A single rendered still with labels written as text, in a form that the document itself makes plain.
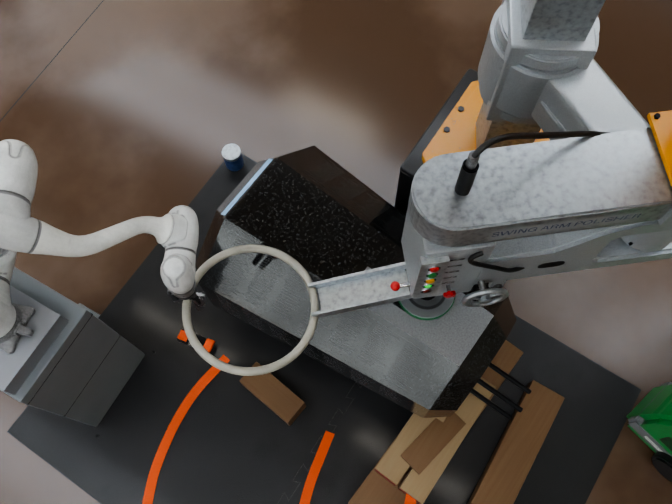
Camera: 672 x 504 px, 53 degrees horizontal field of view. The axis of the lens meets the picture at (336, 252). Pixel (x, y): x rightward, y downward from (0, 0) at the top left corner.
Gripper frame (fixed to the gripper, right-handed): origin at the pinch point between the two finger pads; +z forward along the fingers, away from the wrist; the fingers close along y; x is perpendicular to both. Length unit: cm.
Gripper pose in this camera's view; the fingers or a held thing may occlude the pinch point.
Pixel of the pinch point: (191, 304)
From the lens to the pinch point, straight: 257.1
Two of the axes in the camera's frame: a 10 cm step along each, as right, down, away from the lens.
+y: 9.9, 1.5, 0.1
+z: -0.7, 3.7, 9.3
